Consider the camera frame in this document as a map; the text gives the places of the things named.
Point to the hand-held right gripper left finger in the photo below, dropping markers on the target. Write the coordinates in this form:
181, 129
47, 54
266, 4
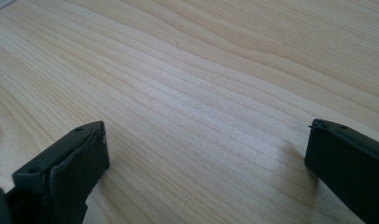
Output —
69, 168

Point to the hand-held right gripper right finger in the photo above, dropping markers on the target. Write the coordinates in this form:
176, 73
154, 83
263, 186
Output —
349, 161

